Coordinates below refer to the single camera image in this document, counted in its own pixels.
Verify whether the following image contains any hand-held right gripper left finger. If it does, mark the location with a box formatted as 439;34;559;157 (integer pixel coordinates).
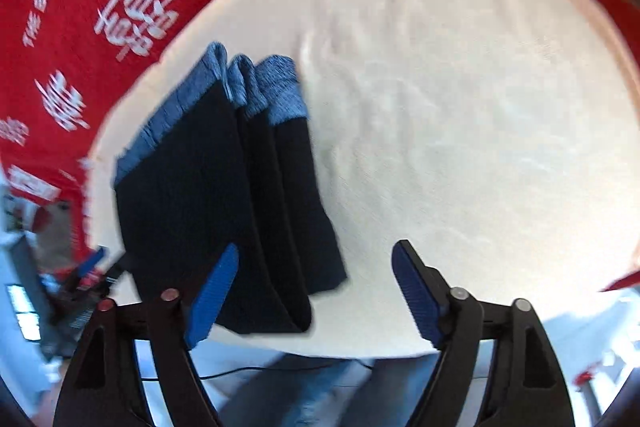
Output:
52;243;240;427

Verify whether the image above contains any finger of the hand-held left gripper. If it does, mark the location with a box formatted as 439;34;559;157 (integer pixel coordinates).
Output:
74;246;135;291

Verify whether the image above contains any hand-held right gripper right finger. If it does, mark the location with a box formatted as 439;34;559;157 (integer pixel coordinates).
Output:
391;239;576;427

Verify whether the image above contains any black sock blue cuff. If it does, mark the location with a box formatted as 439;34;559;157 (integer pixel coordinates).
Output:
114;41;348;335

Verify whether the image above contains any person's jeans leg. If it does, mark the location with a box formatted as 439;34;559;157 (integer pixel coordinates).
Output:
270;359;381;427

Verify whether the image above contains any cream table cover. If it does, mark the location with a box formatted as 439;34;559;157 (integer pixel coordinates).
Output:
82;0;640;360

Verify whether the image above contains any small red object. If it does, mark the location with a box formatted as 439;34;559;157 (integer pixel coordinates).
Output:
575;359;621;388

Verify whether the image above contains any red printed backdrop cloth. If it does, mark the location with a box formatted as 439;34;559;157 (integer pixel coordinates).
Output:
0;0;640;293

